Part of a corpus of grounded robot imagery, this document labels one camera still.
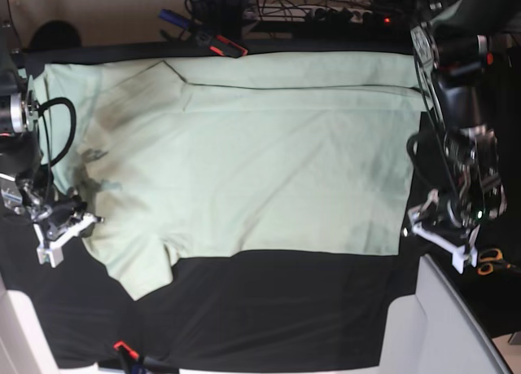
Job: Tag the blue handled clamp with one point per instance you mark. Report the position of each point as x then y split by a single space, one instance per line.
176 19

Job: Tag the red clamp bottom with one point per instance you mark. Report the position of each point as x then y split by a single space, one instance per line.
134 363

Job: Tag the red black clamp top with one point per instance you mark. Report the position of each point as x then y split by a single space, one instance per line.
220 45

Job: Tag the light green T-shirt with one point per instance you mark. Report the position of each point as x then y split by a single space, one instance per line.
210 157

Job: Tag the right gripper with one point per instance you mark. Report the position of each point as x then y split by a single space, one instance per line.
57 223

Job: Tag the white table frame right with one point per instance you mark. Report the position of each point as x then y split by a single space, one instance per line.
433 331

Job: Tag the white table frame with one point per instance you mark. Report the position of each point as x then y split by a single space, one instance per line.
433 331
24 348

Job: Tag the orange handled scissors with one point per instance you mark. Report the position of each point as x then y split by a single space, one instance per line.
492 260

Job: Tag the white power strip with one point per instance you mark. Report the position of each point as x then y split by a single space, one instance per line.
337 14

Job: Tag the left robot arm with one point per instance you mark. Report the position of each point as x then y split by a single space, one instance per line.
453 60

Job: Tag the white table frame left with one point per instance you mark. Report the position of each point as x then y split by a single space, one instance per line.
24 348

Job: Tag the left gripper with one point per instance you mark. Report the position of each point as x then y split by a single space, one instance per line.
451 224

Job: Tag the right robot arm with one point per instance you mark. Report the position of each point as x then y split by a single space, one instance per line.
28 190

